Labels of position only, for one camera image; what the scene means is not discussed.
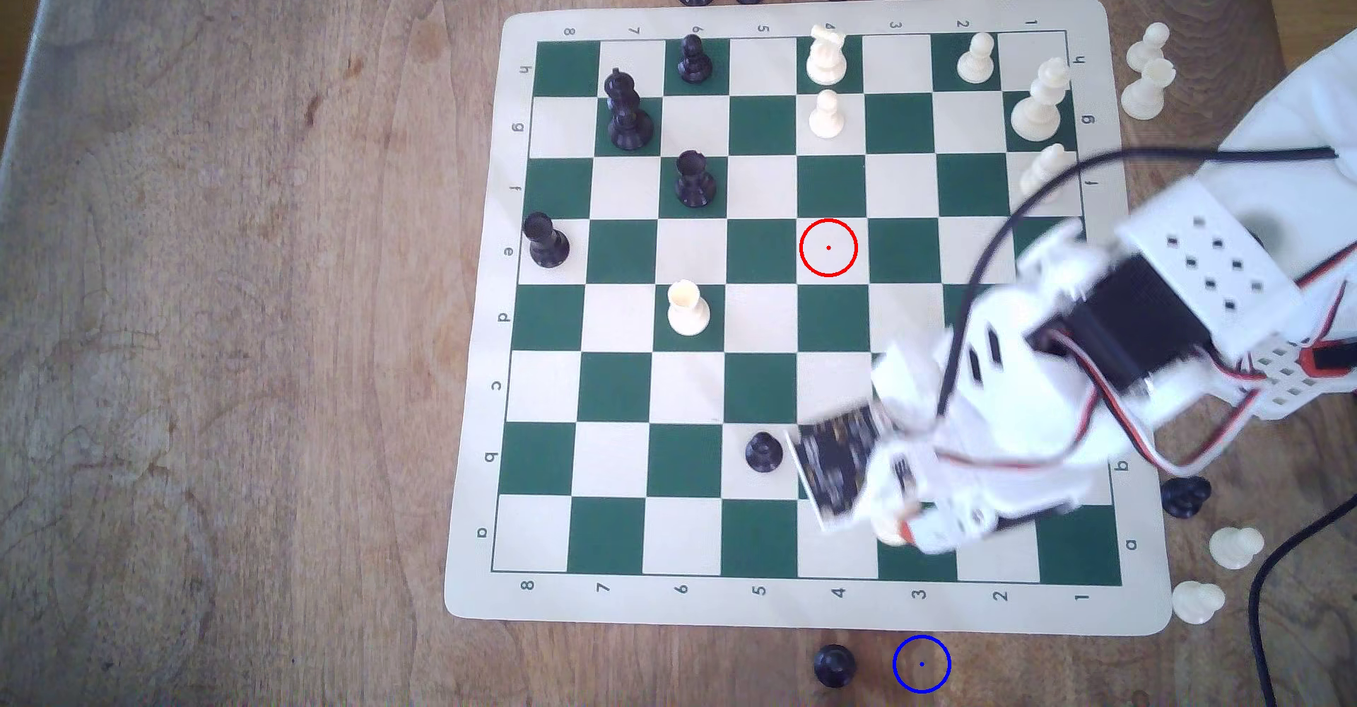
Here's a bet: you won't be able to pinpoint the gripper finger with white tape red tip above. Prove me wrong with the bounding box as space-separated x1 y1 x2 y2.
910 500 1003 556
871 450 918 522

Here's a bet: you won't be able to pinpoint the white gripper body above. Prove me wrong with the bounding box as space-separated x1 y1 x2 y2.
869 341 1115 539

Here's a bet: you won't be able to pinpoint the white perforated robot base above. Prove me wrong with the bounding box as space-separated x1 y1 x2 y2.
1235 330 1357 419

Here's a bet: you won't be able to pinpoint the black chess knight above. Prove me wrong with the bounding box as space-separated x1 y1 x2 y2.
1160 476 1213 520

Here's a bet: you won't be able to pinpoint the green cream chess board mat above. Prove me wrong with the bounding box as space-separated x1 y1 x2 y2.
443 0 1174 639

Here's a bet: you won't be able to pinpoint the tall white chess piece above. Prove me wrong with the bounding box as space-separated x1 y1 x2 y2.
1009 58 1072 144

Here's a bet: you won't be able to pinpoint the white chess knight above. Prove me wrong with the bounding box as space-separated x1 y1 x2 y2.
806 26 850 88

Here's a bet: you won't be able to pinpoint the white pawn centre-left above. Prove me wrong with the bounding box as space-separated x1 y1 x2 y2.
666 279 712 338

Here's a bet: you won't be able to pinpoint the white pawn right column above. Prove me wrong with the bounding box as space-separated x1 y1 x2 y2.
1020 143 1079 201

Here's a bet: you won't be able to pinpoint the red black clamp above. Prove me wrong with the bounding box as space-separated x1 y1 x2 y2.
1298 338 1357 378

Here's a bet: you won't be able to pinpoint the black camera circuit board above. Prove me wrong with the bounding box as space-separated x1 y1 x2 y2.
789 402 890 531

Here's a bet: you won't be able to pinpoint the red white black servo wires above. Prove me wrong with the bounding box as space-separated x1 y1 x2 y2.
1044 262 1357 478

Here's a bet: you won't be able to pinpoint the black power cable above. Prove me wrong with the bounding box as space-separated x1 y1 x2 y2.
1247 495 1357 707

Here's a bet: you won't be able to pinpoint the black camera cable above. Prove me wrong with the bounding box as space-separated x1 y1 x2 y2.
937 145 1342 416

